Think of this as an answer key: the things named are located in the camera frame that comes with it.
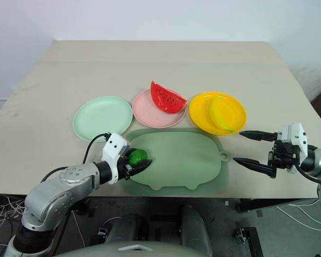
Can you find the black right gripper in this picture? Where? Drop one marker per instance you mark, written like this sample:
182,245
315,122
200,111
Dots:
283,156

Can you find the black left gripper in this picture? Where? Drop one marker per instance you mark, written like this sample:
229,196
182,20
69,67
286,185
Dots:
124,170

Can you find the green round toy fruit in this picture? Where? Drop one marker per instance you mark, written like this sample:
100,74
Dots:
137,156

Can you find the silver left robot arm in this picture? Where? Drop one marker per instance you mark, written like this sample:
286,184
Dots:
56,192

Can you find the pink plate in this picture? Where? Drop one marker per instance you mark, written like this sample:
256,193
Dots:
147,113

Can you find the light green plate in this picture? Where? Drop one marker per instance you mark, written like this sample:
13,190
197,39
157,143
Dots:
101,117

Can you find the yellow plate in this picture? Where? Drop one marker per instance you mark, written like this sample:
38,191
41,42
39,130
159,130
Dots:
200,112

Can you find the green silicone mat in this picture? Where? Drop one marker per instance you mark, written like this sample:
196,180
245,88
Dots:
182,158

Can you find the yellow banana toy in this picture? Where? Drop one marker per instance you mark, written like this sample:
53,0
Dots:
220,113

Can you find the red watermelon slice toy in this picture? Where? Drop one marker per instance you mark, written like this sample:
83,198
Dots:
167,100

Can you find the dark grey rounded shape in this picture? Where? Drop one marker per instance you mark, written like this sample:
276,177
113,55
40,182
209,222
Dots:
195,227
128,227

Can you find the grey robot torso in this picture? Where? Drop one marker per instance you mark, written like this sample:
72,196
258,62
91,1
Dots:
101,251

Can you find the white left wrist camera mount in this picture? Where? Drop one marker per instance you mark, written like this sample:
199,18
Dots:
113,146

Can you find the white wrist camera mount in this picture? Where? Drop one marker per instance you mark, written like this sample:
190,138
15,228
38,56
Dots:
297,134
113,146

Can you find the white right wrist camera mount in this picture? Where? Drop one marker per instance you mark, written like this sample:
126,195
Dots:
297,134

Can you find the black table frame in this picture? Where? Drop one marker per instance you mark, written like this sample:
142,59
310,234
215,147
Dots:
270,204

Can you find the black metal floor bracket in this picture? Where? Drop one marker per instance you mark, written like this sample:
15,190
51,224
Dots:
250,241

